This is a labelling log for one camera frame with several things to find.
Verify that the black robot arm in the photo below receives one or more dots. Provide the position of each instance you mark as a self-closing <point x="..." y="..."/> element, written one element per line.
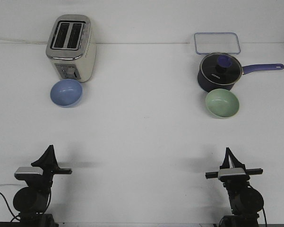
<point x="245" y="201"/>
<point x="33" y="200"/>

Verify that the blue bowl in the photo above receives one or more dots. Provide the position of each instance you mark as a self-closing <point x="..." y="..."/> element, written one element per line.
<point x="66" y="93"/>

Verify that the green bowl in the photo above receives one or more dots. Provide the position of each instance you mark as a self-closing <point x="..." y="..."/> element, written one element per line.
<point x="222" y="103"/>

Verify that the glass pot lid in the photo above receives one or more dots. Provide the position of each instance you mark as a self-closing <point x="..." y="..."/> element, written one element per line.
<point x="221" y="68"/>

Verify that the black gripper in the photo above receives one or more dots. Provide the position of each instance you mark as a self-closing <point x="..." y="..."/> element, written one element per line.
<point x="229" y="156"/>
<point x="48" y="163"/>

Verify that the clear container lid blue rim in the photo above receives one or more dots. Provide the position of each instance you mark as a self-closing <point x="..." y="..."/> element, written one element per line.
<point x="206" y="43"/>

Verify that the dark blue saucepan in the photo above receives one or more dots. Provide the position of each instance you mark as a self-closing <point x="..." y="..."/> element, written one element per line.
<point x="208" y="86"/>

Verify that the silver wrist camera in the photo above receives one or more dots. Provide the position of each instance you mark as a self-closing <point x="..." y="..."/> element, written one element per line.
<point x="28" y="173"/>
<point x="237" y="174"/>

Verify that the silver two-slot toaster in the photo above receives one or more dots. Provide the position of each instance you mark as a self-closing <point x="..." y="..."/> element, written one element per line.
<point x="72" y="48"/>

